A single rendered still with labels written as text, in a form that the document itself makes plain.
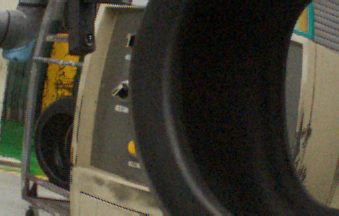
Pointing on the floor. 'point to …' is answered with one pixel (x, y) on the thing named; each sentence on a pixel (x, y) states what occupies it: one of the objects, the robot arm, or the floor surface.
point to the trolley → (49, 130)
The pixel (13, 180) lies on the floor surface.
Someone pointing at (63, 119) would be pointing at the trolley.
